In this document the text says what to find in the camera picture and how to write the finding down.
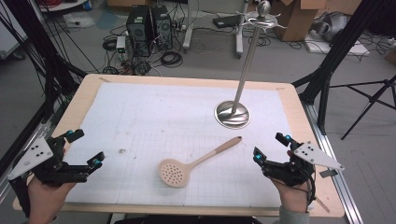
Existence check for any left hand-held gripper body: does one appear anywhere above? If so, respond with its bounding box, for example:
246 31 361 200
7 135 89 189

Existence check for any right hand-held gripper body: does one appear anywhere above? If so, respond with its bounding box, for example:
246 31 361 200
261 140 346 188

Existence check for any beige slotted spoon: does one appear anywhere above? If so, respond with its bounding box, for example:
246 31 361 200
158 135 243 189

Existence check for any person's right hand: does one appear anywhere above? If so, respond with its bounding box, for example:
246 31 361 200
270 176 313 215

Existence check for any person's left hand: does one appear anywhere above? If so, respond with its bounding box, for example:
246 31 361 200
27 178 78 223

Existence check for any black tape strip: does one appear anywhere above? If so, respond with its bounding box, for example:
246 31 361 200
318 168 339 179

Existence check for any metal utensil stand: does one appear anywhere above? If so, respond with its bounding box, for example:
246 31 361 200
213 0 288 131

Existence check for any person's right sleeve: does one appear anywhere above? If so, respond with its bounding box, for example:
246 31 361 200
273 204 311 224

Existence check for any white grid paper mat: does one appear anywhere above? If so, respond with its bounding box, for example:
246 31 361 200
64 81 292 209

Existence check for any black tripod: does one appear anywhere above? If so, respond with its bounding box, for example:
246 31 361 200
329 74 396 141

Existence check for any small white box device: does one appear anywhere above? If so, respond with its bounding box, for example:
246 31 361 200
115 35 127 54

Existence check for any white flat board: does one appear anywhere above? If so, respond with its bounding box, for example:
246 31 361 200
304 33 372 58

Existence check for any white stand leg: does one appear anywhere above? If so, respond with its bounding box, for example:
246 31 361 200
182 0 196 51
234 0 250 59

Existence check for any large open cardboard box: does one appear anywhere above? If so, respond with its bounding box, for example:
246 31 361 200
270 0 364 43

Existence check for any grey rounded device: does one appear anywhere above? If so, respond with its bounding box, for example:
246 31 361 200
312 11 350 42

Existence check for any black computer tower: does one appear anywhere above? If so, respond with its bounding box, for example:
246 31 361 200
150 5 174 51
125 5 154 58

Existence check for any white cabinet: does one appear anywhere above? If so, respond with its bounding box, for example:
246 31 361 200
0 0 30 61

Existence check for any small cardboard box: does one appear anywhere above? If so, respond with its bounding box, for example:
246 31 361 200
384 47 396 66

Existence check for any black flat device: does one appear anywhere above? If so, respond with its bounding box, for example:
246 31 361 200
212 14 243 30

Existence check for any flat cardboard box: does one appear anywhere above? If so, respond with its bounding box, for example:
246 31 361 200
106 0 157 8

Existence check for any aluminium rail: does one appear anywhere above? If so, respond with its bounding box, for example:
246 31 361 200
302 102 364 224

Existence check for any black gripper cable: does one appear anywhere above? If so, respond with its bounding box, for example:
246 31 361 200
305 172 318 208

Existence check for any black gripper strap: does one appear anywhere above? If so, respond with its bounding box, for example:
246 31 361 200
8 176 33 218

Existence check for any black frame strut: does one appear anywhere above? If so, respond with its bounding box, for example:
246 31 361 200
0 0 89 125
291 0 389 135

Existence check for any black coiled cable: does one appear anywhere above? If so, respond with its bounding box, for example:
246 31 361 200
160 50 184 68

